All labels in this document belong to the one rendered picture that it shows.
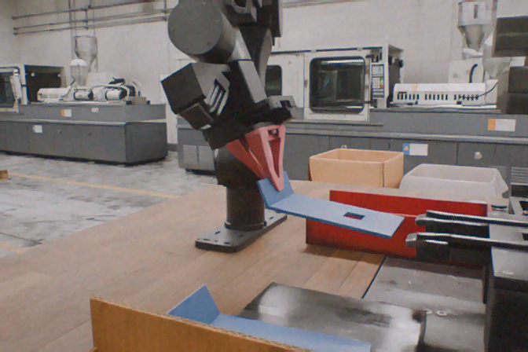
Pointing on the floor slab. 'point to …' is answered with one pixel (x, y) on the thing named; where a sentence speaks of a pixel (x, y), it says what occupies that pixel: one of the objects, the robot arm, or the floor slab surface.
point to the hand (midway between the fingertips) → (276, 185)
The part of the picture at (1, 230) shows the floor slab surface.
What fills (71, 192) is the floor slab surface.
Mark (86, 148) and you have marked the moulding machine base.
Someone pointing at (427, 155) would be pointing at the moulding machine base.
